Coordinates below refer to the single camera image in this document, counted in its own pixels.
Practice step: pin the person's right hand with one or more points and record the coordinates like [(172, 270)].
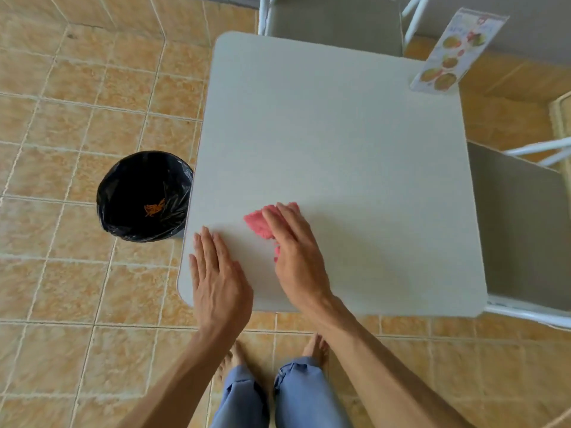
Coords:
[(299, 267)]

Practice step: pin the person's left hand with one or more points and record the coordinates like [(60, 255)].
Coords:
[(223, 289)]

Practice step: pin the person's left little finger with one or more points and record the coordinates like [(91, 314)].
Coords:
[(193, 274)]

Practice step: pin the person's left middle finger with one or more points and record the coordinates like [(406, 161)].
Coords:
[(209, 247)]

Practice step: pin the person's right middle finger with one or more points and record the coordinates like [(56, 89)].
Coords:
[(291, 222)]

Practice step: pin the pink cleaning cloth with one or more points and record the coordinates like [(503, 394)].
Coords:
[(258, 222)]

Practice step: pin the person's right forearm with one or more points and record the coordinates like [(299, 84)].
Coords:
[(383, 378)]

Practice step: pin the person's left forearm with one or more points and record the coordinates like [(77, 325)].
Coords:
[(178, 383)]

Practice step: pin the orange scraps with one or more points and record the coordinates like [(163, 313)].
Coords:
[(155, 209)]

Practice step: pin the person's left foot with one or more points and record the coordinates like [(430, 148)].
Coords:
[(232, 358)]

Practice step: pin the person's foot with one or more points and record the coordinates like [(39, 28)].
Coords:
[(232, 358), (316, 347)]

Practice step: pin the bin with black bag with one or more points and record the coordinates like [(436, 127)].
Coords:
[(134, 191)]

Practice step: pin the person's right foot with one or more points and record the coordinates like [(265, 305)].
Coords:
[(316, 347)]

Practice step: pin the person's blue trousers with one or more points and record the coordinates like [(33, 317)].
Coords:
[(303, 396)]

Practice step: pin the fruit picture menu card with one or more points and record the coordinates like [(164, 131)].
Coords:
[(455, 51)]

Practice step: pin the grey chair with white frame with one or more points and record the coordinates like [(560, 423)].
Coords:
[(517, 236), (334, 20)]

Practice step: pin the light wooden frame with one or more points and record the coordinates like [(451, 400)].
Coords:
[(561, 124)]

